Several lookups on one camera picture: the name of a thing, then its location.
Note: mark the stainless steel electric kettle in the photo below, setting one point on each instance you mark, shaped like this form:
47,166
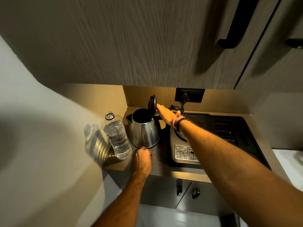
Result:
144,133

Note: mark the person's right forearm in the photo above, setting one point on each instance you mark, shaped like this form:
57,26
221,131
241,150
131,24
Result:
236,167

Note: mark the person's left hand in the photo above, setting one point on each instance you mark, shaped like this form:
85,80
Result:
142,163

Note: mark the clear plastic water bottle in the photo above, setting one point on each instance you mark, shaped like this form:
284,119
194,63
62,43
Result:
118,139

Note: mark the person's right hand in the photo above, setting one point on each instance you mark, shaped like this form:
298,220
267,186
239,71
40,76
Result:
166,114

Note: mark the person's left forearm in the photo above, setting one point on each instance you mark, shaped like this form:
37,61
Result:
123,203

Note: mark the black plastic tray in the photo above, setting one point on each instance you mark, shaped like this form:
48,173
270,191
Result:
236,132

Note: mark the black wall socket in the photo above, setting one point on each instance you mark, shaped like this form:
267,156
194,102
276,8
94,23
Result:
196,95

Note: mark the wide wood-grain cabinet door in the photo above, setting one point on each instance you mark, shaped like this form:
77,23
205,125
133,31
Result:
130,40

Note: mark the white bed sheet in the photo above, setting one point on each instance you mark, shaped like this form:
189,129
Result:
288,167

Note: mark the metal drip grate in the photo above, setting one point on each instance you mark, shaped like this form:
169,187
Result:
184,153

